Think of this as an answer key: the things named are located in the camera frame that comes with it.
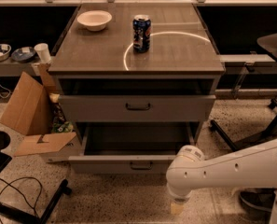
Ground dark shoe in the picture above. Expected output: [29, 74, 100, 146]
[239, 189, 275, 220]

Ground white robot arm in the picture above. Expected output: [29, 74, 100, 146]
[166, 139, 277, 224]

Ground snack bags in box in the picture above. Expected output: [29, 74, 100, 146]
[49, 93, 74, 133]

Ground black stand base left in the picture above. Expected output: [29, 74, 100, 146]
[0, 179, 72, 224]

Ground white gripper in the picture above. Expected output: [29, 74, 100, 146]
[167, 184, 191, 216]

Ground open cardboard box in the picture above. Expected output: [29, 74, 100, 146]
[0, 72, 82, 162]

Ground dark side table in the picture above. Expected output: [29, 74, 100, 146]
[256, 33, 277, 62]

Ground grey drawer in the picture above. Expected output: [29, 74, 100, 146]
[59, 95, 215, 122]
[69, 122, 194, 174]

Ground white bowl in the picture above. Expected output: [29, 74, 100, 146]
[76, 10, 112, 32]

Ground grey drawer cabinet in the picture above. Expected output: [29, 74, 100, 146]
[48, 2, 226, 147]

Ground white paper cup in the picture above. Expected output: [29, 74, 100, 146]
[35, 43, 51, 63]

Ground black stand base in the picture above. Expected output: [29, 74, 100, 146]
[209, 98, 277, 152]
[0, 179, 72, 224]

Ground black stand base right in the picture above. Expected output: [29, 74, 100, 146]
[209, 98, 277, 152]

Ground grey top drawer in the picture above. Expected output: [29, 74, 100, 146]
[59, 95, 215, 122]

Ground blue patterned bowl right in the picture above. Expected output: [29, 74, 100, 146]
[11, 47, 35, 63]

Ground blue soda can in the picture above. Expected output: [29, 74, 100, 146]
[132, 14, 151, 53]

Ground black cable on floor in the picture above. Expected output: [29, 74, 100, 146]
[0, 175, 44, 224]

